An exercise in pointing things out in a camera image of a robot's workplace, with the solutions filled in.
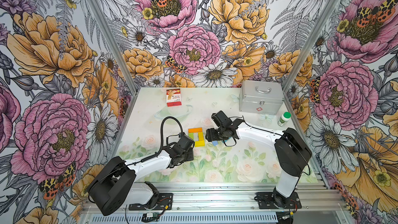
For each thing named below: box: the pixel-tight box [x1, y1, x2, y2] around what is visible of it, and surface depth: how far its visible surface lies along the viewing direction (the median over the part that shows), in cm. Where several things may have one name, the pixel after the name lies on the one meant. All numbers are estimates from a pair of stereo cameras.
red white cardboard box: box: [165, 88, 182, 107], surface depth 114 cm
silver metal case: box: [238, 79, 285, 115], surface depth 103 cm
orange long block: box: [188, 127, 203, 134], surface depth 101 cm
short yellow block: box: [197, 131, 204, 142], surface depth 98 cm
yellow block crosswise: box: [194, 140, 206, 148], surface depth 96 cm
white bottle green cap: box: [277, 111, 292, 128], surface depth 99 cm
